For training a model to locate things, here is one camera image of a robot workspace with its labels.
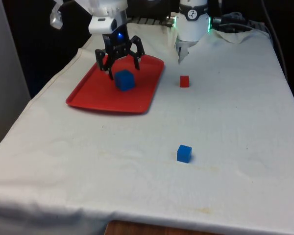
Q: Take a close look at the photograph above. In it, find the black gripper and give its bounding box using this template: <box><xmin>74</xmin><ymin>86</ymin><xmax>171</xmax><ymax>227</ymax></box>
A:
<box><xmin>95</xmin><ymin>10</ymin><xmax>145</xmax><ymax>81</ymax></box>

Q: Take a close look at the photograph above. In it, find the large blue cube block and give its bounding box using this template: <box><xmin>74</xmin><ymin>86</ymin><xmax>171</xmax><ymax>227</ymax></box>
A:
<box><xmin>114</xmin><ymin>69</ymin><xmax>136</xmax><ymax>92</ymax></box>

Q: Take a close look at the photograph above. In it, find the red tray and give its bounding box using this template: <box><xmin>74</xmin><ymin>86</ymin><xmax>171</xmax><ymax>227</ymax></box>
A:
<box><xmin>65</xmin><ymin>54</ymin><xmax>165</xmax><ymax>116</ymax></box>

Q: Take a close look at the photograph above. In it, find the small red cube block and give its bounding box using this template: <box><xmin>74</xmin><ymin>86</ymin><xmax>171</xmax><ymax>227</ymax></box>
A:
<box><xmin>179</xmin><ymin>75</ymin><xmax>190</xmax><ymax>89</ymax></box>

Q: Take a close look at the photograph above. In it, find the small blue cube block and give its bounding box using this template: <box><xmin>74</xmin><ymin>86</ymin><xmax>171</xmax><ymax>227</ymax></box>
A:
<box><xmin>176</xmin><ymin>144</ymin><xmax>193</xmax><ymax>164</ymax></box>

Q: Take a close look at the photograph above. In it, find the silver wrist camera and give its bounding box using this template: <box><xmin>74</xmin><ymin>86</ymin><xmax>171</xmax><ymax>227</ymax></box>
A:
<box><xmin>88</xmin><ymin>15</ymin><xmax>119</xmax><ymax>34</ymax></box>

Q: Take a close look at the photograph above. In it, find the black cable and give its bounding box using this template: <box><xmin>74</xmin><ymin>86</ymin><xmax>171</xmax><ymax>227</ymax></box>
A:
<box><xmin>212</xmin><ymin>12</ymin><xmax>255</xmax><ymax>33</ymax></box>

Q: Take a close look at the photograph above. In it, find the grey cable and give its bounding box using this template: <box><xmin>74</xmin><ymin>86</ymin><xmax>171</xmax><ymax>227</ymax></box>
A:
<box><xmin>259</xmin><ymin>0</ymin><xmax>289</xmax><ymax>80</ymax></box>

